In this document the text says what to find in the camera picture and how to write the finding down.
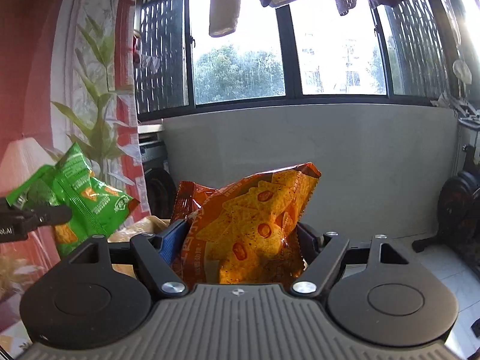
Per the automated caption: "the green cracker snack bag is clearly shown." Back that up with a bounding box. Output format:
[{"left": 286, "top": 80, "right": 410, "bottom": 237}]
[{"left": 7, "top": 143, "right": 139, "bottom": 258}]

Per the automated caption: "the orange tortilla chips bag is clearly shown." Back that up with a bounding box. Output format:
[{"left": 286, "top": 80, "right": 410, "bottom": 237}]
[{"left": 171, "top": 163, "right": 321, "bottom": 288}]

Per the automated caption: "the black exercise bike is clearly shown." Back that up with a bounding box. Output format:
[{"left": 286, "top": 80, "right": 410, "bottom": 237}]
[{"left": 411, "top": 91, "right": 480, "bottom": 277}]

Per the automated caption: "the printed backdrop curtain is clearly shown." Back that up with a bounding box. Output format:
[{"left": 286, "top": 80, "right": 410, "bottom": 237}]
[{"left": 0, "top": 0, "right": 149, "bottom": 338}]

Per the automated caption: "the beige hanging towel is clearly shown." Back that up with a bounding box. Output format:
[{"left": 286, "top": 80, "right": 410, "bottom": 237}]
[{"left": 209, "top": 0, "right": 241, "bottom": 38}]

